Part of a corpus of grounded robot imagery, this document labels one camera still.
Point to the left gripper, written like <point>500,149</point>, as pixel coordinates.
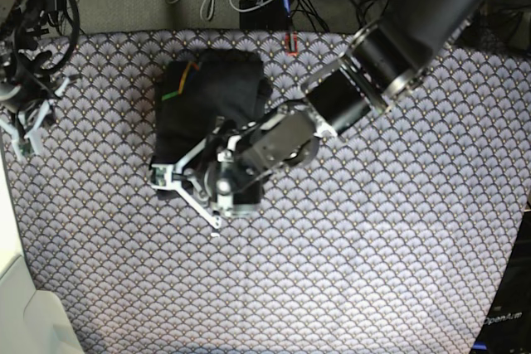
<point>230,186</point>

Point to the red and black clamp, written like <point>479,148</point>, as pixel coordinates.
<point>291,39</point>

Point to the dark grey T-shirt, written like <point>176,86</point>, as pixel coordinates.
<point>192,94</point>

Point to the black OpenArm box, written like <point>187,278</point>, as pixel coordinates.
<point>506,328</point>

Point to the white plastic bin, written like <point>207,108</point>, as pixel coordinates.
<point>32,320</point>

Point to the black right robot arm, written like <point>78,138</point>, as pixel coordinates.
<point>25,22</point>

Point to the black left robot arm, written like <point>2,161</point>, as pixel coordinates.
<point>383,63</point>

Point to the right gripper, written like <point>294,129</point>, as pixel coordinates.
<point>28,101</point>

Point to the fan-patterned table cloth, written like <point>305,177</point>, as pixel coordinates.
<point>393,240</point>

